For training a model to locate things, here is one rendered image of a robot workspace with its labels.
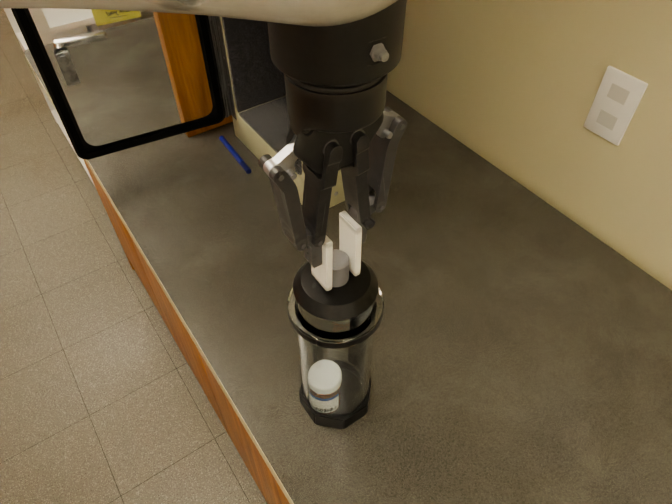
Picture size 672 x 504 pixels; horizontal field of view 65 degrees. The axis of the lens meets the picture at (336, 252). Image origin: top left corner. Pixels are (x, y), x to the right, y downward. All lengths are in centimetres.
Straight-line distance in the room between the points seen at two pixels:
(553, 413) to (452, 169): 54
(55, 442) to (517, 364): 152
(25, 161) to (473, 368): 262
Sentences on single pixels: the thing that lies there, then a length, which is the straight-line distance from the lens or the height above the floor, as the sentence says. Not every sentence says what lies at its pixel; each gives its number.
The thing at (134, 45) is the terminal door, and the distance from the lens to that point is 106.
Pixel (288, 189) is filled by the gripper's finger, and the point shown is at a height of 136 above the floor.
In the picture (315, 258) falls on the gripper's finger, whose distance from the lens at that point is 50.
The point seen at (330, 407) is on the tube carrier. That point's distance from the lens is 71.
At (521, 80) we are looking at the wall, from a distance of 110.
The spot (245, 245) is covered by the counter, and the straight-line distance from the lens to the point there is 96.
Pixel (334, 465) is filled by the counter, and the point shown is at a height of 94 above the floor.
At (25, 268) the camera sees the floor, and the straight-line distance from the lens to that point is 250.
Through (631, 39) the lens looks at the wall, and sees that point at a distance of 96.
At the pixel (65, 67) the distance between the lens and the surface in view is 105.
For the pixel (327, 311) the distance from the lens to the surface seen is 53.
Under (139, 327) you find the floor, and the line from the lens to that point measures 210.
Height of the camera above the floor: 163
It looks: 48 degrees down
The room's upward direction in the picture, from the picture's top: straight up
